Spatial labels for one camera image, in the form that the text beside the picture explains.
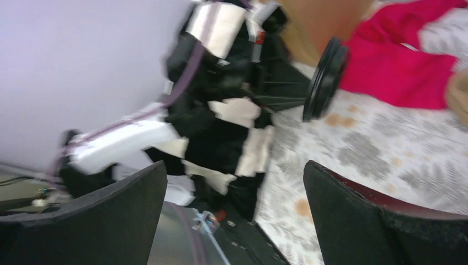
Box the cardboard cup carrier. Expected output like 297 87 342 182
445 68 468 127

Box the red cloth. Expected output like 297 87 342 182
340 0 467 110

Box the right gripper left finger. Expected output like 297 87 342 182
1 162 167 264

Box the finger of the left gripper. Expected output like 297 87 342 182
256 36 311 97
252 96 305 113

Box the brown paper bag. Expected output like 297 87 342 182
279 0 375 66

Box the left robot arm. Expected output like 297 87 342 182
55 1 309 198

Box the floral table mat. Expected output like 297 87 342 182
254 7 468 265

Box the black white checkered pillow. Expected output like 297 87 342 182
145 99 274 221

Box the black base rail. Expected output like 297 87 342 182
214 214 290 265

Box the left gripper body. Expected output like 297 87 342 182
166 1 289 96

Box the black plastic cup lid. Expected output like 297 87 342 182
302 36 348 123

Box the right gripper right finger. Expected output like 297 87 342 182
303 161 467 265

